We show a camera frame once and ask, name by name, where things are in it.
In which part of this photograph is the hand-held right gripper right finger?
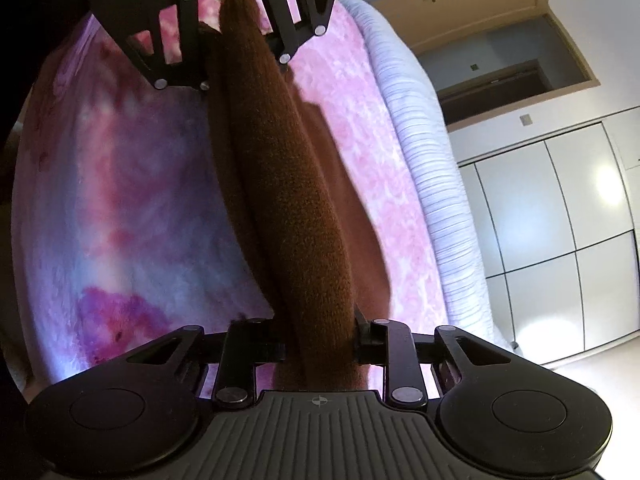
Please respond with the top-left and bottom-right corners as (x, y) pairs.
(352, 305), (513, 407)

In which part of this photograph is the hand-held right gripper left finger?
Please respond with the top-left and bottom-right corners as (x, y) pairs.
(126, 317), (287, 408)

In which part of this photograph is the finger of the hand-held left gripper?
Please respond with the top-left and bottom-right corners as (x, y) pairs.
(254, 0), (347, 67)
(120, 0), (212, 92)

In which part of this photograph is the brown knit sweater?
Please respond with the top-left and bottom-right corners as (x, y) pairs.
(197, 0), (393, 392)

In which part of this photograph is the pink rose-pattern blanket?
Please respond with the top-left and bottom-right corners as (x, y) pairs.
(10, 0), (453, 396)

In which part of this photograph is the grey-blue striped quilt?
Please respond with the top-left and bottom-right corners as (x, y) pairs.
(340, 0), (516, 348)

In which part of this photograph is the wooden door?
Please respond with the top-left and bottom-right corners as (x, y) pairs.
(372, 0), (543, 53)

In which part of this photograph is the white wardrobe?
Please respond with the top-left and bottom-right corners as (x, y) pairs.
(457, 121), (640, 363)

